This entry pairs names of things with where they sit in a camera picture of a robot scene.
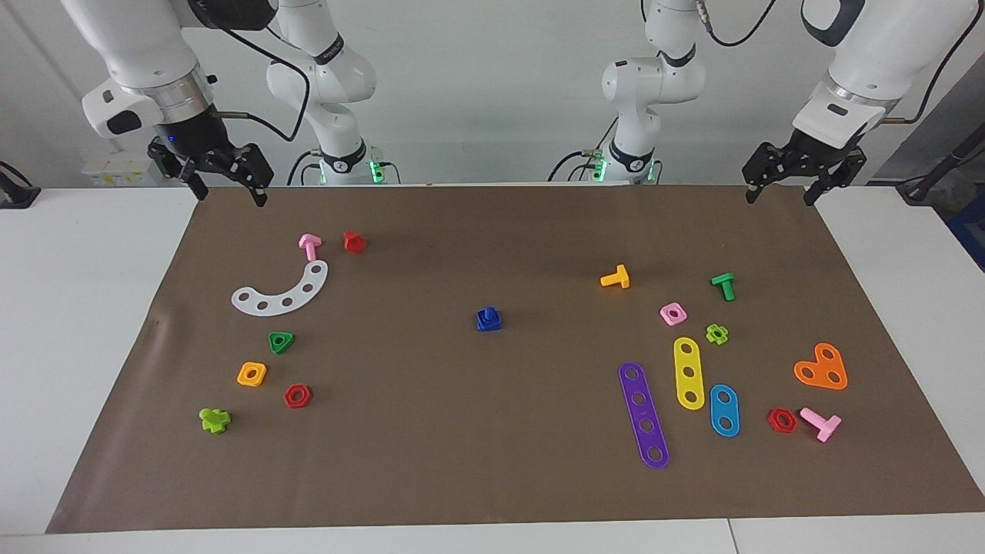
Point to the red hexagonal plastic nut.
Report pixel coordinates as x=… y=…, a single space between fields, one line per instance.
x=772 y=423
x=289 y=400

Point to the lime green plastic screw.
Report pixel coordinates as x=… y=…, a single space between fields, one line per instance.
x=214 y=422

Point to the yellow three-hole strip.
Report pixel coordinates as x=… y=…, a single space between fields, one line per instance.
x=688 y=360

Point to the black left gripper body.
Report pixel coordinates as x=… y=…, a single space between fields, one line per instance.
x=816 y=158

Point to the black clamp device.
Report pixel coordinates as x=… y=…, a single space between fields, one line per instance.
x=15 y=196

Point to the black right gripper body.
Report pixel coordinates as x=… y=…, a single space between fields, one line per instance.
x=200 y=142

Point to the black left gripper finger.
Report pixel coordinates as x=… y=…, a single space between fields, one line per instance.
x=814 y=192
x=752 y=192

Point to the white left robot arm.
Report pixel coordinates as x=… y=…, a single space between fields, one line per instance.
x=885 y=46

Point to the blue plastic screw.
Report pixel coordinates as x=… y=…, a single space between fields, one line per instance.
x=487 y=314

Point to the orange plastic screw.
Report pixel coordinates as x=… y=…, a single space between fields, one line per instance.
x=619 y=277

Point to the blue square plastic nut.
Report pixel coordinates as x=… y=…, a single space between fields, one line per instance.
x=492 y=327

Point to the brown table mat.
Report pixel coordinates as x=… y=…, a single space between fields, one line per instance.
x=462 y=431

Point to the blue crate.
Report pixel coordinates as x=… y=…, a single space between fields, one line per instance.
x=971 y=231

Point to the dark green plastic screw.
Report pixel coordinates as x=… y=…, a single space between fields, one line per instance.
x=723 y=281

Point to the white power strip box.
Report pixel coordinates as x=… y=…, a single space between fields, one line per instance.
x=108 y=173

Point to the green triangular plastic nut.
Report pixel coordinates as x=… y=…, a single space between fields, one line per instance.
x=288 y=337

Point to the pink square plastic nut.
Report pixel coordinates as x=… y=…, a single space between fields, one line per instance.
x=681 y=319

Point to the pink plastic screw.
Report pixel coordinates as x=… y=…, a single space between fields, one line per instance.
x=827 y=427
x=310 y=245

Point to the orange three-hole corner plate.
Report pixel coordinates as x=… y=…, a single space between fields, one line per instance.
x=818 y=365

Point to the orange square plastic nut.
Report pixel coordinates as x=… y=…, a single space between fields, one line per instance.
x=262 y=369

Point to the white curved perforated plate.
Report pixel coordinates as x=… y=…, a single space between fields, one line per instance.
x=296 y=296

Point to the purple four-hole strip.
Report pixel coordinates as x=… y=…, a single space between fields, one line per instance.
x=643 y=413

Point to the blue two-hole strip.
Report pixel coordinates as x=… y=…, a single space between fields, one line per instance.
x=724 y=411

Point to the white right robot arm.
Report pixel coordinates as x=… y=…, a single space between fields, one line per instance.
x=138 y=38

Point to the red plastic screw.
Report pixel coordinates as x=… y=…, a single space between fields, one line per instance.
x=354 y=243

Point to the lime green cross nut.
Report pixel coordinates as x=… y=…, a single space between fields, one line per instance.
x=711 y=336

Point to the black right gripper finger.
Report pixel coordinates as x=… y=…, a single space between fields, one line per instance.
x=198 y=187
x=260 y=195

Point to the black stand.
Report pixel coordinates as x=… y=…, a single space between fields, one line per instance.
x=923 y=185

